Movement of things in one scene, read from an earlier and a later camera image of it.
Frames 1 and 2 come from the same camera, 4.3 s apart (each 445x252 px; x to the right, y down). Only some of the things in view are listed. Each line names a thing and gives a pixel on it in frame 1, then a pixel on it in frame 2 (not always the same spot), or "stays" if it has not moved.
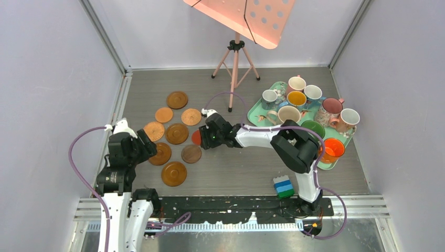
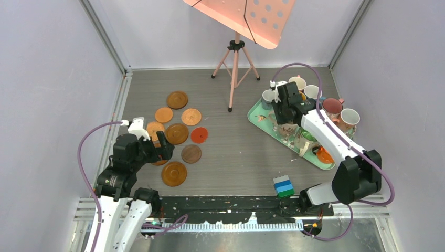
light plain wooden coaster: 163,115 stays
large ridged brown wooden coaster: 177,134 stays
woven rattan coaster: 154,130 stays
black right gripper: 206,143 to 280,120
